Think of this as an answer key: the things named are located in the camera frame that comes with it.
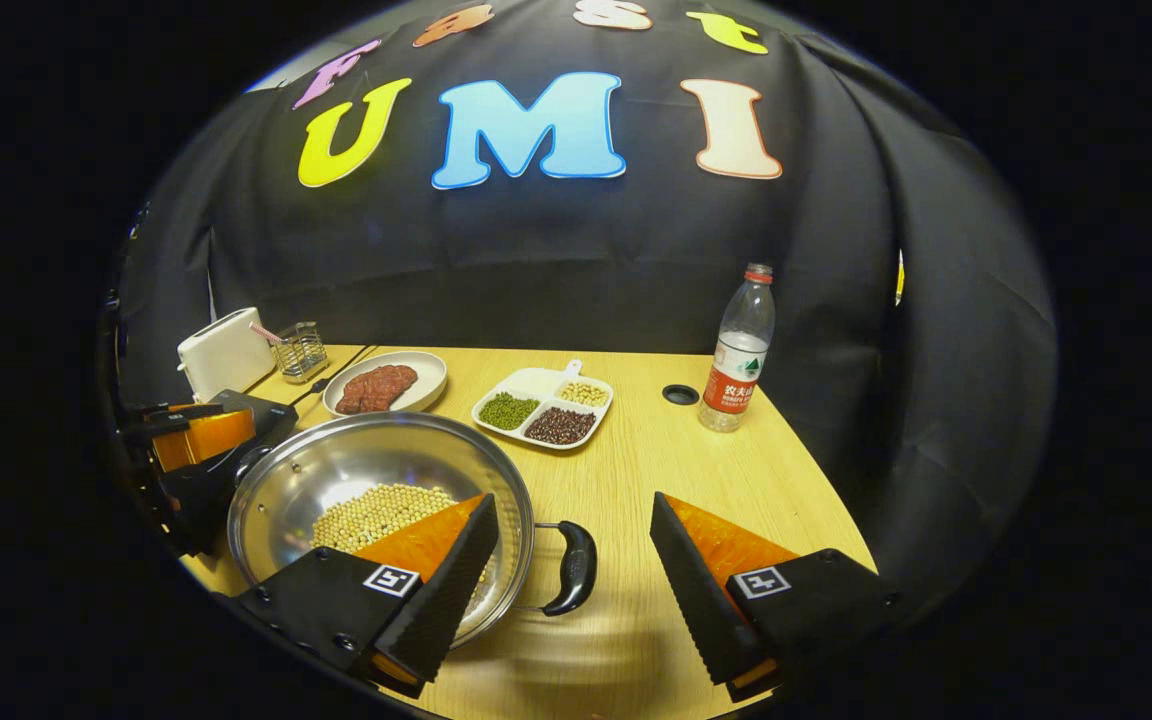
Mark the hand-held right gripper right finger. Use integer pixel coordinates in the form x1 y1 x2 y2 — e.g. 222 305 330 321
649 491 892 703

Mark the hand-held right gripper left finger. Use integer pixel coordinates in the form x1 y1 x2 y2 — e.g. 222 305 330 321
236 492 500 699

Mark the round white plate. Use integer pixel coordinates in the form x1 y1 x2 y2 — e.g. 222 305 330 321
323 351 448 417

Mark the pile of soybeans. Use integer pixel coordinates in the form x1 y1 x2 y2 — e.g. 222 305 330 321
311 484 497 601

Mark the white toaster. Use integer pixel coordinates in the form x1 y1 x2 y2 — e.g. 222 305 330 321
177 307 277 403

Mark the white divided bean dish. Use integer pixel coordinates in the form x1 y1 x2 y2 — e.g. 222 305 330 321
471 360 614 452

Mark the wire mesh basket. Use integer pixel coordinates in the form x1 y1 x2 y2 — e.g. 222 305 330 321
274 321 329 384

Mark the black backdrop cloth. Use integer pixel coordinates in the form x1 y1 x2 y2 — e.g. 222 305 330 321
116 0 1057 601

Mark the black power cable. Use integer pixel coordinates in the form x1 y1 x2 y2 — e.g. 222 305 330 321
291 345 377 401

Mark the steel pot with black handles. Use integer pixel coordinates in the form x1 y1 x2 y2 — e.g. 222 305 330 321
227 412 598 649

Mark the clear plastic water bottle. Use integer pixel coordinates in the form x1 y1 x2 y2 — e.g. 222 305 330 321
698 263 777 433

